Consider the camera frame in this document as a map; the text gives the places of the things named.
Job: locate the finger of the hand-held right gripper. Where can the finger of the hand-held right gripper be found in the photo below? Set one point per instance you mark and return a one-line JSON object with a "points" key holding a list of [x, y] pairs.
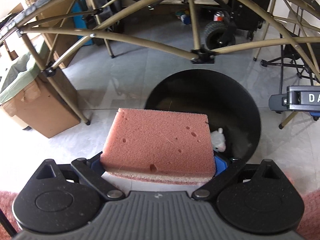
{"points": [[277, 102], [315, 114]]}

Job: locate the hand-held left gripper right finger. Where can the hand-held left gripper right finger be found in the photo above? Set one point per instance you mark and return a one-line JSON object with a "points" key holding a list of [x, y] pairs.
{"points": [[221, 165]]}

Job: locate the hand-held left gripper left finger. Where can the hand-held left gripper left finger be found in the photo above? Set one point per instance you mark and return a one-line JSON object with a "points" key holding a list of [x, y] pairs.
{"points": [[96, 163]]}

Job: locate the white plush toy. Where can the white plush toy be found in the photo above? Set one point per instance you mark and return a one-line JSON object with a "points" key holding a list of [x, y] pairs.
{"points": [[218, 141]]}

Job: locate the pink layered sponge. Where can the pink layered sponge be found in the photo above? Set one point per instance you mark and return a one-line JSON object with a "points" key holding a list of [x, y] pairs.
{"points": [[157, 140]]}

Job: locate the black trash bin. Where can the black trash bin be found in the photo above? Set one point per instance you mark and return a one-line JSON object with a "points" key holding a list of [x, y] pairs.
{"points": [[200, 97]]}

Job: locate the black folding chair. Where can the black folding chair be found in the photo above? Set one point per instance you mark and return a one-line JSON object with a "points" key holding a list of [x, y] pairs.
{"points": [[310, 50]]}

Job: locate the cardboard box with green liner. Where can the cardboard box with green liner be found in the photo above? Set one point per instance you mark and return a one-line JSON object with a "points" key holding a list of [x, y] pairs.
{"points": [[45, 105]]}

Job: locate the olive folding table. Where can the olive folding table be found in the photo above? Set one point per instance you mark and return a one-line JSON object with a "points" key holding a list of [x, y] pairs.
{"points": [[202, 55]]}

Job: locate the person's fuzzy clothing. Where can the person's fuzzy clothing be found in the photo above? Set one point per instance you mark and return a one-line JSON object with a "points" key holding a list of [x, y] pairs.
{"points": [[311, 210]]}

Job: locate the red can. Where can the red can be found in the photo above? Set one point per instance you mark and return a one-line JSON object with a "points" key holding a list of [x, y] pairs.
{"points": [[219, 16]]}

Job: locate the blue green bottle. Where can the blue green bottle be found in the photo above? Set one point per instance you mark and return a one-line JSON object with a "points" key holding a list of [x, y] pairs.
{"points": [[183, 17]]}

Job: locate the teal box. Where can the teal box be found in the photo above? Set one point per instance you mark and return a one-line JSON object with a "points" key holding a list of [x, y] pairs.
{"points": [[80, 12]]}

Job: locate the black storage case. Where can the black storage case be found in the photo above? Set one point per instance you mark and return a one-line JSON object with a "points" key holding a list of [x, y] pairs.
{"points": [[105, 2]]}

